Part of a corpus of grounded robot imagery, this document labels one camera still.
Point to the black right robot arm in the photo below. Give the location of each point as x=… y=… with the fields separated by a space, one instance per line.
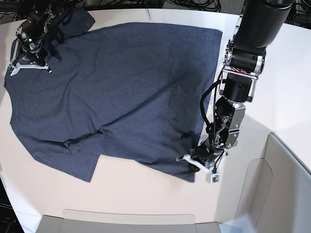
x=41 y=18

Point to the grey bin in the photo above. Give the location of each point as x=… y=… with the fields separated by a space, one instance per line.
x=276 y=194
x=74 y=221

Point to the dark blue t-shirt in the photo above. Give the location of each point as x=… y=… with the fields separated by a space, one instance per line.
x=130 y=91

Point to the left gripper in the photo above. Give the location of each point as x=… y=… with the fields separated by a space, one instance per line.
x=206 y=160

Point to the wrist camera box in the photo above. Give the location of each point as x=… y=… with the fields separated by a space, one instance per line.
x=215 y=178
x=12 y=70

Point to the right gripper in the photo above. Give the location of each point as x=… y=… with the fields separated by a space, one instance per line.
x=24 y=64

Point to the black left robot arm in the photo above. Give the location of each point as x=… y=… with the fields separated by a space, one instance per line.
x=222 y=105

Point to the grey bin right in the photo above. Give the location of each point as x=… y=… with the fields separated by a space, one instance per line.
x=276 y=194

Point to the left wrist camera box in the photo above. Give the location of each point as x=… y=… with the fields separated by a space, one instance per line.
x=215 y=178

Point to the grey bin bottom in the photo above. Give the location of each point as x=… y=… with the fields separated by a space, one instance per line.
x=74 y=221

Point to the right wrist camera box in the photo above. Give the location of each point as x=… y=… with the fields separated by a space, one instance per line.
x=12 y=70

